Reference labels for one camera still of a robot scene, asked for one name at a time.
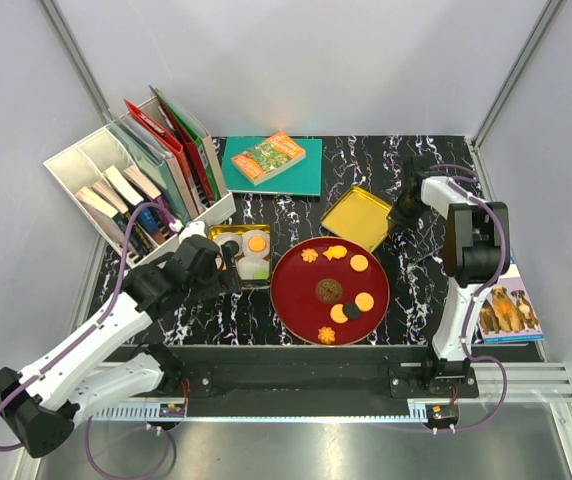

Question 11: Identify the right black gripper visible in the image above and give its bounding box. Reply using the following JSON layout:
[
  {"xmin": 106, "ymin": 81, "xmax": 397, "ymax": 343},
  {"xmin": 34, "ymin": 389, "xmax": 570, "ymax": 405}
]
[{"xmin": 386, "ymin": 190, "xmax": 426, "ymax": 235}]

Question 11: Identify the gold cookie tin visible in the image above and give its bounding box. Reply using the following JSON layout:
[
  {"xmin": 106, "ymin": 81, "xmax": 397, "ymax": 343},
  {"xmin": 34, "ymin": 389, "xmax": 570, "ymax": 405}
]
[{"xmin": 209, "ymin": 224, "xmax": 272, "ymax": 290}]

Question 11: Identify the round biscuit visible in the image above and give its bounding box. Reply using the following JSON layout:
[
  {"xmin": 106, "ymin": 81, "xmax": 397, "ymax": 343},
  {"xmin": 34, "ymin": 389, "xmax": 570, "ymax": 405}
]
[
  {"xmin": 248, "ymin": 235, "xmax": 267, "ymax": 253},
  {"xmin": 330, "ymin": 304, "xmax": 348, "ymax": 324},
  {"xmin": 355, "ymin": 292, "xmax": 374, "ymax": 312},
  {"xmin": 349, "ymin": 254, "xmax": 369, "ymax": 272}
]

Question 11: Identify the gold tin lid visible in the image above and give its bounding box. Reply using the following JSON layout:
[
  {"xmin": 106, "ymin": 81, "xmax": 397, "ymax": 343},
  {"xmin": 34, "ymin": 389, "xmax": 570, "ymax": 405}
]
[{"xmin": 320, "ymin": 186, "xmax": 392, "ymax": 252}]

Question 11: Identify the green macaron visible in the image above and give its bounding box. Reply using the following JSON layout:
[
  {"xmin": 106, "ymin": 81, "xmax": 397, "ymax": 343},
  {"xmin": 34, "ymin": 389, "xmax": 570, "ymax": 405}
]
[{"xmin": 253, "ymin": 269, "xmax": 270, "ymax": 280}]

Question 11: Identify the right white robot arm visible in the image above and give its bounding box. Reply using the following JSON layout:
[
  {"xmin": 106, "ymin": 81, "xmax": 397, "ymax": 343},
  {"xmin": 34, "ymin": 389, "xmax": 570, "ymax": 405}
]
[{"xmin": 388, "ymin": 156, "xmax": 510, "ymax": 397}]

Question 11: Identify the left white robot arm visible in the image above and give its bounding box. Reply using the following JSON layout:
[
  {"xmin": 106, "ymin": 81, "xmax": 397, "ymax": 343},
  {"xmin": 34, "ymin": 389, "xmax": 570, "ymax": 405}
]
[{"xmin": 0, "ymin": 235, "xmax": 241, "ymax": 458}]

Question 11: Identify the orange swirl cookie top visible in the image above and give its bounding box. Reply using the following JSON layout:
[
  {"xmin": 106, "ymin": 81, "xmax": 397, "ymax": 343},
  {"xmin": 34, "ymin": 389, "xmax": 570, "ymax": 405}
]
[{"xmin": 301, "ymin": 248, "xmax": 318, "ymax": 263}]

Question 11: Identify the orange swirl cookie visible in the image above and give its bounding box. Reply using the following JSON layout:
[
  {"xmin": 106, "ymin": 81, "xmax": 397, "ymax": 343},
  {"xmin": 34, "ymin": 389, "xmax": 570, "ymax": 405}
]
[
  {"xmin": 301, "ymin": 248, "xmax": 318, "ymax": 263},
  {"xmin": 317, "ymin": 326, "xmax": 336, "ymax": 345}
]

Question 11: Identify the black spine book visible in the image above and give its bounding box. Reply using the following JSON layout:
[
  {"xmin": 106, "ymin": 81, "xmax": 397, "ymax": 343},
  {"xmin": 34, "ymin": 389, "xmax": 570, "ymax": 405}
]
[{"xmin": 92, "ymin": 180, "xmax": 153, "ymax": 257}]

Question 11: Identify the blue spine book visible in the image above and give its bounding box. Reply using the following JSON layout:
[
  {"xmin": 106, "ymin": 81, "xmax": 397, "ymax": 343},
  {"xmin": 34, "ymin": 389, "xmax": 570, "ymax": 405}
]
[{"xmin": 103, "ymin": 165, "xmax": 160, "ymax": 236}]

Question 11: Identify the red round plate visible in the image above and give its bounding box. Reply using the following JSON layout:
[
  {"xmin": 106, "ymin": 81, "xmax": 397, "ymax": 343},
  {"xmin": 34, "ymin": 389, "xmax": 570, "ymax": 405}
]
[{"xmin": 270, "ymin": 236, "xmax": 391, "ymax": 346}]

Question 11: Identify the orange paperback book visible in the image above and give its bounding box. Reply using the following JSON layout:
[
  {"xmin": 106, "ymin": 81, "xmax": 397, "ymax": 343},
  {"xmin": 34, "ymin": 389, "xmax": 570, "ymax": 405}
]
[{"xmin": 232, "ymin": 132, "xmax": 306, "ymax": 186}]

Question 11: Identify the orange fish cookie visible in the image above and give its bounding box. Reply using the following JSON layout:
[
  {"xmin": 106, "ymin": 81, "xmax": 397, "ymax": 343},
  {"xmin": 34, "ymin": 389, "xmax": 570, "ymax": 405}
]
[{"xmin": 323, "ymin": 245, "xmax": 347, "ymax": 261}]

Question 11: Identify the teal hardcover book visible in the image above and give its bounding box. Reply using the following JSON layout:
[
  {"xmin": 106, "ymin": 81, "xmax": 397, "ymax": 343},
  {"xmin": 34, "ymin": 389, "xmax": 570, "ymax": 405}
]
[{"xmin": 221, "ymin": 136, "xmax": 323, "ymax": 197}]

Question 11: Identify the orange swirl cookie bottom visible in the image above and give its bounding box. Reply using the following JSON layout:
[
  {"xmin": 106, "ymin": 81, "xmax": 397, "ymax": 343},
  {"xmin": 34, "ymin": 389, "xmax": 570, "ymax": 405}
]
[{"xmin": 317, "ymin": 326, "xmax": 336, "ymax": 345}]

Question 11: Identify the white book organizer box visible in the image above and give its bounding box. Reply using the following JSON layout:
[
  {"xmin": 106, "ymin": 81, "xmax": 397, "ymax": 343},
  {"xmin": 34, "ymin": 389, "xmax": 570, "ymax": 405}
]
[{"xmin": 44, "ymin": 89, "xmax": 236, "ymax": 267}]

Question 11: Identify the teal binder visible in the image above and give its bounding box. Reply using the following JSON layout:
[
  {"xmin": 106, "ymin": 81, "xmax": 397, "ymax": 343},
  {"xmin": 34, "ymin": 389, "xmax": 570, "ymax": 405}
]
[{"xmin": 105, "ymin": 115, "xmax": 192, "ymax": 223}]

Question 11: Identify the green folder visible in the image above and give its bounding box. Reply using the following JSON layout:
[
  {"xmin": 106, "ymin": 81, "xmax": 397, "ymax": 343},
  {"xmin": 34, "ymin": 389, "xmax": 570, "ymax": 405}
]
[{"xmin": 149, "ymin": 86, "xmax": 228, "ymax": 201}]

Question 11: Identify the tan paperback book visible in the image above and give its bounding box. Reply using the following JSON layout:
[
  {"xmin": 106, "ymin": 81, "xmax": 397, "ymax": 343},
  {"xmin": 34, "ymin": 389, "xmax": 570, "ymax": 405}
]
[{"xmin": 74, "ymin": 187, "xmax": 126, "ymax": 247}]

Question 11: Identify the black sandwich cookie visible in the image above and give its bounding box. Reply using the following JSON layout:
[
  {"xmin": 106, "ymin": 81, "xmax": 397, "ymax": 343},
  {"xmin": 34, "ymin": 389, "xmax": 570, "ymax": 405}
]
[{"xmin": 342, "ymin": 302, "xmax": 362, "ymax": 321}]

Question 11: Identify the red folder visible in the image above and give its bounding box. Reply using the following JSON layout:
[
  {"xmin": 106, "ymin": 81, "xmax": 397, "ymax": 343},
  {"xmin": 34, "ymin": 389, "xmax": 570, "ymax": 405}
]
[{"xmin": 124, "ymin": 100, "xmax": 220, "ymax": 207}]

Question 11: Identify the purple spine book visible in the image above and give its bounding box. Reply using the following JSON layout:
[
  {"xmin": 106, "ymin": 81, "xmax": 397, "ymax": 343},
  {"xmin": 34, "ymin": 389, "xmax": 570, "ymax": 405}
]
[{"xmin": 123, "ymin": 165, "xmax": 170, "ymax": 210}]

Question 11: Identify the dog picture book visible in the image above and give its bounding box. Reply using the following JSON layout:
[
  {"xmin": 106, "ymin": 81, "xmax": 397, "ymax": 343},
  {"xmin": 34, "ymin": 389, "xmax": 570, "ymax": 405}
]
[{"xmin": 478, "ymin": 257, "xmax": 544, "ymax": 344}]

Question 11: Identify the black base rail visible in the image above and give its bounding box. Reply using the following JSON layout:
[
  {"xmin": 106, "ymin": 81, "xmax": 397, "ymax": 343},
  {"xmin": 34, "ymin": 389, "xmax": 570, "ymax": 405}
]
[{"xmin": 169, "ymin": 345, "xmax": 479, "ymax": 421}]

